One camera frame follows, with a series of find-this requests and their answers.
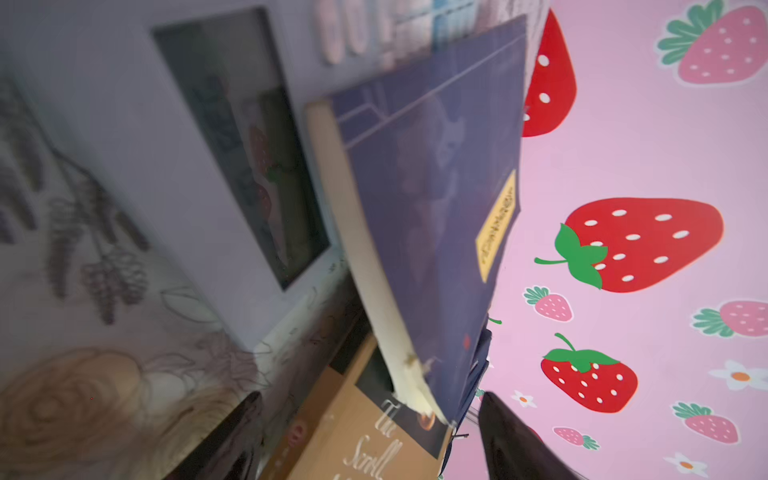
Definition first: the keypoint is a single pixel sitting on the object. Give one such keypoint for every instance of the light blue calculator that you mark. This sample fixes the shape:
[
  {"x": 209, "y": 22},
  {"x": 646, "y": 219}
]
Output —
[{"x": 155, "y": 98}]

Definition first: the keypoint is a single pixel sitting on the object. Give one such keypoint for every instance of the brown black scroll book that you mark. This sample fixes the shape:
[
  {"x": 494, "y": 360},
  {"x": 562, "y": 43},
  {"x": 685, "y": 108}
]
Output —
[{"x": 352, "y": 427}]

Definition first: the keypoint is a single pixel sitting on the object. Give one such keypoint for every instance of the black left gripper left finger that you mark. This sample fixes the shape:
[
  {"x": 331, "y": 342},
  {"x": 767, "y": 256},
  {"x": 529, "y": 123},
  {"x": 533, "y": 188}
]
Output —
[{"x": 231, "y": 451}]

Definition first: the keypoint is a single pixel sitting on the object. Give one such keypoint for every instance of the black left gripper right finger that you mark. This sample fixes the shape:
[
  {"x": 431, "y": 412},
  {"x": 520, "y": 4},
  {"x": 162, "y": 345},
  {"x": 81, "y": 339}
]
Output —
[{"x": 512, "y": 450}]

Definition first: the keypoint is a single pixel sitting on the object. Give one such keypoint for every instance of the dark blue Chinese book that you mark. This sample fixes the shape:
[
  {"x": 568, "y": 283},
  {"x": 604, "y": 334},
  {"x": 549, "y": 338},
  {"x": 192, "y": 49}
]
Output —
[{"x": 420, "y": 167}]

